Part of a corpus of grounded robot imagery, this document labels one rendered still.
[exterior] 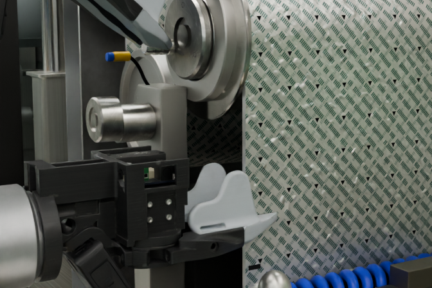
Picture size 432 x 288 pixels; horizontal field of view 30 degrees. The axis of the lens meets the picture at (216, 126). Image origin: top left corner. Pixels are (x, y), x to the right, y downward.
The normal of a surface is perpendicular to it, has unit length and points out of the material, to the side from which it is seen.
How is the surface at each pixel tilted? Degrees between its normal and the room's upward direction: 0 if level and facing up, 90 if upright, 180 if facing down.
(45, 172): 90
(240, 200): 90
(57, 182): 90
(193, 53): 90
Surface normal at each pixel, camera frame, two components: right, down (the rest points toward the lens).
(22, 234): 0.48, -0.14
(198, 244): 0.41, 0.13
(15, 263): 0.50, 0.30
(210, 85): -0.87, 0.07
